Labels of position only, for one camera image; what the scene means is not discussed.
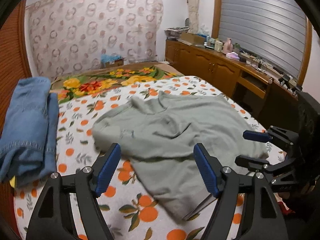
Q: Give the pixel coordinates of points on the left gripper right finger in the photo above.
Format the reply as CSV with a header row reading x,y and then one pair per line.
x,y
261,218

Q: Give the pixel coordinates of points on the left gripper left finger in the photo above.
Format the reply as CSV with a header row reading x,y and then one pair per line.
x,y
52,216

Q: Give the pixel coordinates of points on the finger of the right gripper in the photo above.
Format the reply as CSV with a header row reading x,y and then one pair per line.
x,y
256,136
252,164

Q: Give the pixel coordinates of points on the grey green shorts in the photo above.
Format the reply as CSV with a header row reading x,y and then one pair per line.
x,y
158,137

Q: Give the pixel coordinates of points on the wooden sideboard cabinet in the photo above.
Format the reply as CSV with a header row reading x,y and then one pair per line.
x,y
257,92

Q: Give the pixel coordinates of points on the orange print white sheet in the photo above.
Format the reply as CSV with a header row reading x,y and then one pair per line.
x,y
130,211

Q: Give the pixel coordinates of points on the folded blue jeans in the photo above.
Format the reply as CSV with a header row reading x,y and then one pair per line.
x,y
28,140

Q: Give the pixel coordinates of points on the pink pouch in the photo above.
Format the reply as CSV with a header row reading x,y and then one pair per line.
x,y
233,56

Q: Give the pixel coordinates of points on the white jar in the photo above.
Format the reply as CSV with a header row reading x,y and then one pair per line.
x,y
218,46

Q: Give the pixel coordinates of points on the grey window blind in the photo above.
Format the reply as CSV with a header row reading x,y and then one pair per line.
x,y
274,30

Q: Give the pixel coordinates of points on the cardboard box on sideboard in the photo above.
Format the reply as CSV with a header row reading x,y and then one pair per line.
x,y
191,39

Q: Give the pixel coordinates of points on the stack of newspapers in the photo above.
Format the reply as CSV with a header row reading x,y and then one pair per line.
x,y
175,33

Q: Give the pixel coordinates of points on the floral pink blanket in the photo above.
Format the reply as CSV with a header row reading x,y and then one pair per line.
x,y
94,82

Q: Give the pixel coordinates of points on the beige side curtain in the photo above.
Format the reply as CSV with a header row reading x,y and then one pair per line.
x,y
193,11

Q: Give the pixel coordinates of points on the wooden louvered wardrobe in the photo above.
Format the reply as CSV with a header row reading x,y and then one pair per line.
x,y
14,64

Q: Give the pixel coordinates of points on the cardboard box with blue bag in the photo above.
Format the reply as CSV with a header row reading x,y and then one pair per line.
x,y
109,61

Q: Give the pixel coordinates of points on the circle pattern sheer curtain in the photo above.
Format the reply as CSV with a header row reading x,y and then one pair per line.
x,y
73,36

